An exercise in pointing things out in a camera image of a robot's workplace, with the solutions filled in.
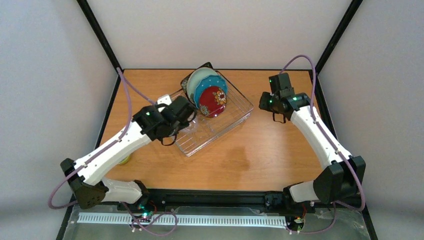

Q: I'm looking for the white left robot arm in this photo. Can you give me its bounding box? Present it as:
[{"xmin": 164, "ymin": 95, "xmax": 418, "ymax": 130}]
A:
[{"xmin": 60, "ymin": 95, "xmax": 197, "ymax": 209}]

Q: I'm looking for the white slotted cable duct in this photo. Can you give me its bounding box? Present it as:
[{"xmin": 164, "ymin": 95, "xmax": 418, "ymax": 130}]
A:
[{"xmin": 76, "ymin": 212, "xmax": 287, "ymax": 229}]

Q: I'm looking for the dark red plate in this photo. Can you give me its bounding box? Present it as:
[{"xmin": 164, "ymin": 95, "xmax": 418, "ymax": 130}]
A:
[{"xmin": 198, "ymin": 86, "xmax": 227, "ymax": 118}]

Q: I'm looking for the black frame post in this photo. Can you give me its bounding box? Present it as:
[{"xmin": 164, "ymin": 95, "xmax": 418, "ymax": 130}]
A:
[
  {"xmin": 76, "ymin": 0, "xmax": 124, "ymax": 73},
  {"xmin": 315, "ymin": 0, "xmax": 363, "ymax": 76}
]

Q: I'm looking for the black frame post left rear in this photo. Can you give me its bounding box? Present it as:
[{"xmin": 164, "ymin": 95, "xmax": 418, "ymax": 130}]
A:
[{"xmin": 76, "ymin": 0, "xmax": 124, "ymax": 73}]

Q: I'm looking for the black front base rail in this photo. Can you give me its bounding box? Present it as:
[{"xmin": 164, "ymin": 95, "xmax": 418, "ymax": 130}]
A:
[{"xmin": 56, "ymin": 188, "xmax": 379, "ymax": 240}]

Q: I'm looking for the wire metal dish rack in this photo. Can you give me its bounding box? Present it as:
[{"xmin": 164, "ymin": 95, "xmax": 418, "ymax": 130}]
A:
[{"xmin": 170, "ymin": 69, "xmax": 254, "ymax": 157}]

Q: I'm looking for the green yellow small bowl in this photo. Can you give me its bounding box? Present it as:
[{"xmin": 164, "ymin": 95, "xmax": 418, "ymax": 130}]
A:
[{"xmin": 118, "ymin": 155, "xmax": 131, "ymax": 165}]

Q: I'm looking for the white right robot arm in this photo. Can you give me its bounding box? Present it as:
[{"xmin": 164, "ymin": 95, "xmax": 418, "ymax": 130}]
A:
[{"xmin": 259, "ymin": 73, "xmax": 366, "ymax": 211}]

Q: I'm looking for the light green round plate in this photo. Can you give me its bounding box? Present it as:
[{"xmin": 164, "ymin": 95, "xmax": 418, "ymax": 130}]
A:
[{"xmin": 186, "ymin": 67, "xmax": 218, "ymax": 104}]

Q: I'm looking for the blue polka dot plate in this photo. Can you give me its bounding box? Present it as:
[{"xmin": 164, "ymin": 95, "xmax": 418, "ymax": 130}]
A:
[{"xmin": 193, "ymin": 75, "xmax": 228, "ymax": 108}]

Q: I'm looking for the black frame post right rear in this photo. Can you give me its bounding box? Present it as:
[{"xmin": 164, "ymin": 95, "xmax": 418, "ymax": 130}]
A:
[{"xmin": 315, "ymin": 0, "xmax": 363, "ymax": 76}]

